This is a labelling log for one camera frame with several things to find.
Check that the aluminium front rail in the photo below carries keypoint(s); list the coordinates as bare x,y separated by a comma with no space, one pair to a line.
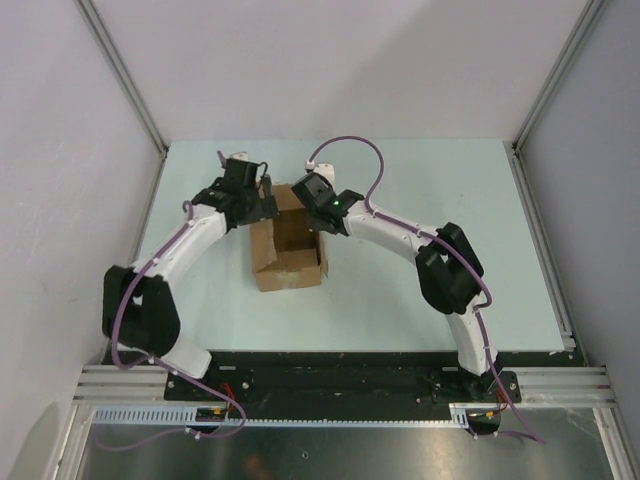
540,387

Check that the left aluminium frame post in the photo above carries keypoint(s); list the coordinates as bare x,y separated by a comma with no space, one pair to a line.
116,62

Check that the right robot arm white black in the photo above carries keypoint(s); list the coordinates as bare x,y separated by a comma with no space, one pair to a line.
449,272

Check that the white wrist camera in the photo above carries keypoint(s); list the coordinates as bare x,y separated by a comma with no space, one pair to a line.
238,157
326,170

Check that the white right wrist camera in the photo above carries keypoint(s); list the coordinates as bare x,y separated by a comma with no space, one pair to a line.
326,170

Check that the aluminium frame post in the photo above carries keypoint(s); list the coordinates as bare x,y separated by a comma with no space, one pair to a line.
116,62
570,51

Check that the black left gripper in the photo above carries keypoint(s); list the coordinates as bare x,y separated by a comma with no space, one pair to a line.
264,207

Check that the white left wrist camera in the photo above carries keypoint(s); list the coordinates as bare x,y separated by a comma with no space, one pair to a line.
238,157

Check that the right aluminium frame post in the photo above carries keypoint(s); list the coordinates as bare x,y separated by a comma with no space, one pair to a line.
570,51

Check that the brown cardboard express box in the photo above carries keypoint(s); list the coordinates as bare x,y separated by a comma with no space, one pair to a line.
286,253

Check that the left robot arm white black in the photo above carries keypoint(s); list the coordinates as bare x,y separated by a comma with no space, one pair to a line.
139,314

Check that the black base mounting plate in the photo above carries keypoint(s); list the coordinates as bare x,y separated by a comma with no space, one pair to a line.
349,387

